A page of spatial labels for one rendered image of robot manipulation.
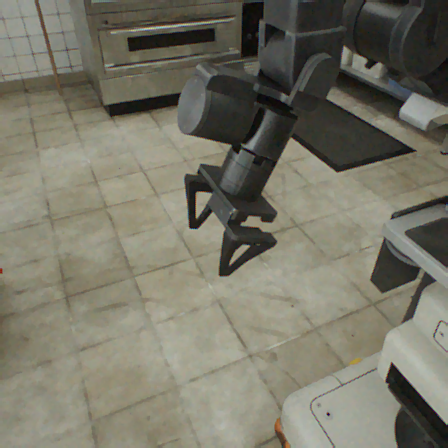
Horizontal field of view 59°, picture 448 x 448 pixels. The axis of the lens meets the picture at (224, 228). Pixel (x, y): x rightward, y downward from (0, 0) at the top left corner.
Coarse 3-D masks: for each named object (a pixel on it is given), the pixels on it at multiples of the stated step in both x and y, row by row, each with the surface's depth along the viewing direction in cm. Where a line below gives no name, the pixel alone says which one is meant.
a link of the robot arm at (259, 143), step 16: (256, 112) 40; (272, 112) 40; (288, 112) 42; (256, 128) 41; (272, 128) 41; (288, 128) 42; (256, 144) 42; (272, 144) 42; (256, 160) 44; (272, 160) 44
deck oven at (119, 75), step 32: (96, 0) 262; (128, 0) 267; (160, 0) 276; (192, 0) 292; (224, 0) 301; (256, 0) 311; (96, 32) 277; (128, 32) 279; (160, 32) 292; (192, 32) 304; (224, 32) 313; (256, 32) 327; (96, 64) 290; (128, 64) 297; (160, 64) 301; (192, 64) 320; (224, 64) 332; (256, 64) 344; (128, 96) 313; (160, 96) 328
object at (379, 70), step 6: (354, 54) 339; (354, 60) 341; (360, 60) 335; (366, 60) 329; (354, 66) 343; (360, 66) 337; (378, 66) 320; (384, 66) 321; (366, 72) 333; (372, 72) 326; (378, 72) 323; (384, 72) 325
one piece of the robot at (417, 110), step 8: (416, 96) 53; (408, 104) 54; (416, 104) 53; (424, 104) 52; (432, 104) 51; (440, 104) 51; (400, 112) 55; (408, 112) 54; (416, 112) 53; (424, 112) 52; (432, 112) 51; (408, 120) 54; (416, 120) 53; (424, 120) 52; (432, 120) 52; (424, 128) 52; (432, 128) 52
